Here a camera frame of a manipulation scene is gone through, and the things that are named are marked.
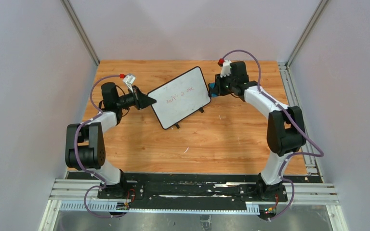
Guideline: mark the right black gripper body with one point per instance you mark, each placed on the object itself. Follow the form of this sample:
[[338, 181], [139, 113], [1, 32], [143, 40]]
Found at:
[[217, 86]]

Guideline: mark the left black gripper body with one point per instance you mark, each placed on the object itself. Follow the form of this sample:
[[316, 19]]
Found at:
[[136, 97]]

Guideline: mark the blue black whiteboard eraser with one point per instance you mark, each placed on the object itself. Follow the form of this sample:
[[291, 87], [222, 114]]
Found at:
[[213, 90]]

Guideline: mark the white whiteboard black frame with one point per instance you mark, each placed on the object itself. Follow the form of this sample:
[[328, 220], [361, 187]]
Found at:
[[180, 97]]

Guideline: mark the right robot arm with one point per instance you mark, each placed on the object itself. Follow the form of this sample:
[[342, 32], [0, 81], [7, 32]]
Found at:
[[284, 127]]

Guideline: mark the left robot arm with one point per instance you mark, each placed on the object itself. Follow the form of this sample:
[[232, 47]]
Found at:
[[85, 146]]

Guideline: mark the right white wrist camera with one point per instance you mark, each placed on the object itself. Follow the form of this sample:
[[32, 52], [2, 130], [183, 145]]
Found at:
[[225, 69]]

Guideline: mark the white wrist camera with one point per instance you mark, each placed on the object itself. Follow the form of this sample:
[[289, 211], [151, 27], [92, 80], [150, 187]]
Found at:
[[128, 81], [225, 69]]

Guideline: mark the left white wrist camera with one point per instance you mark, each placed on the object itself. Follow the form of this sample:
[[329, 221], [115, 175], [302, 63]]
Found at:
[[128, 81]]

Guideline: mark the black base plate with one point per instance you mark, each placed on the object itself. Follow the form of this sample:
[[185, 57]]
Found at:
[[194, 203]]

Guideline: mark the slotted cable duct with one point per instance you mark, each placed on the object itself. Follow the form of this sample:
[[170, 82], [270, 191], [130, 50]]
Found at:
[[114, 207]]

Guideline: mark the aluminium frame rail front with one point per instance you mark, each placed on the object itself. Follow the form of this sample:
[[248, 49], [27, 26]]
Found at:
[[300, 193]]

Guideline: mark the left aluminium corner post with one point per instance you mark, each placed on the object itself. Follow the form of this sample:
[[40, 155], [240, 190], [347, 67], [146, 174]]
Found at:
[[80, 30]]

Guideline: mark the aluminium corner post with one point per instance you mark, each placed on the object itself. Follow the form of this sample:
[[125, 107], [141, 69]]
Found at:
[[80, 30], [322, 4]]

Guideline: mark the right side aluminium rail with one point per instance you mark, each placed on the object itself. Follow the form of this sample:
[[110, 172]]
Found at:
[[310, 162]]

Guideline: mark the right aluminium corner post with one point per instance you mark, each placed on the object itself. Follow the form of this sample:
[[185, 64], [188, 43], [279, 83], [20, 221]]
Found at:
[[322, 4]]

